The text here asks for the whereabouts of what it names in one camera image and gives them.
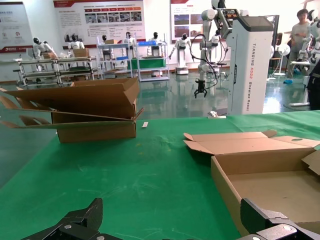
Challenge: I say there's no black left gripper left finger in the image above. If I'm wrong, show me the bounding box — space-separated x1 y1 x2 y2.
18 197 118 240

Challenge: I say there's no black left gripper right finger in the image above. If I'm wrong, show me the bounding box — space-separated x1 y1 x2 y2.
234 197 320 240

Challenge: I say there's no grey robot arm with claw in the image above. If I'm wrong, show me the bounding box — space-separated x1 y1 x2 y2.
191 8 233 100

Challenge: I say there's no open cardboard box with divider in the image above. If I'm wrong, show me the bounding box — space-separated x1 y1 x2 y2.
183 129 320 237

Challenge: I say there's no large brown cardboard box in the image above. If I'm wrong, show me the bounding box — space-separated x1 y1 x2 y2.
0 107 145 144

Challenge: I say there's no flattened brown cardboard box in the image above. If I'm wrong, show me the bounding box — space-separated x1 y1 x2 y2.
0 77 140 121

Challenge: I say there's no small cardboard box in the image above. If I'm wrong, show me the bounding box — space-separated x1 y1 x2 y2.
72 47 90 58

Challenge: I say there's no green table cloth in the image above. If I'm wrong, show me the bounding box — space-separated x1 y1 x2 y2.
0 109 320 240

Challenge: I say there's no white desk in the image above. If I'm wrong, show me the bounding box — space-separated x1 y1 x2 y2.
283 61 320 109

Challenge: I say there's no silver metal table clip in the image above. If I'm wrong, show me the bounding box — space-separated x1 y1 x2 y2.
206 110 227 119

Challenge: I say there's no person in dark clothes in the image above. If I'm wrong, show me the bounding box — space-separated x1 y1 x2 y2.
306 66 320 111

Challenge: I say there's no grey pipe storage rack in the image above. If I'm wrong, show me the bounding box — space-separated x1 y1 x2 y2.
17 56 99 87

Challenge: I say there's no white Tianqing kiosk robot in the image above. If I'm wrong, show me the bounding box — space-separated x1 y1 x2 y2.
226 15 280 116

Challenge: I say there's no green panel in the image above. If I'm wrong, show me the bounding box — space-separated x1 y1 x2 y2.
126 58 168 70

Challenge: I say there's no white blue shelf rack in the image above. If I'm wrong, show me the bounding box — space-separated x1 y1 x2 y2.
96 34 135 80

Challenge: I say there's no white standing fan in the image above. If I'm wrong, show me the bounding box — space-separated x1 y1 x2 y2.
271 44 291 77

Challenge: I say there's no humanoid robot on wheeled base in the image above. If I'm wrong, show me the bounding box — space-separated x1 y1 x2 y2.
168 32 193 76

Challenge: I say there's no person in beige clothes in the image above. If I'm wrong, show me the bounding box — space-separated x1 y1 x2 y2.
283 8 313 86

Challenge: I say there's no large white humanoid robot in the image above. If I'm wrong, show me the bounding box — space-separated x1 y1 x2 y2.
297 9 320 65

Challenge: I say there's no wide red-trimmed wall poster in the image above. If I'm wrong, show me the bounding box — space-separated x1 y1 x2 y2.
53 0 147 48

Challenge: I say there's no grey wall poster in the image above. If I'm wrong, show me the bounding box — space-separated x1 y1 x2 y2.
0 1 33 55

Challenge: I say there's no wall poster with photos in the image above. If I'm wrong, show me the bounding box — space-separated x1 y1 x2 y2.
170 0 213 43

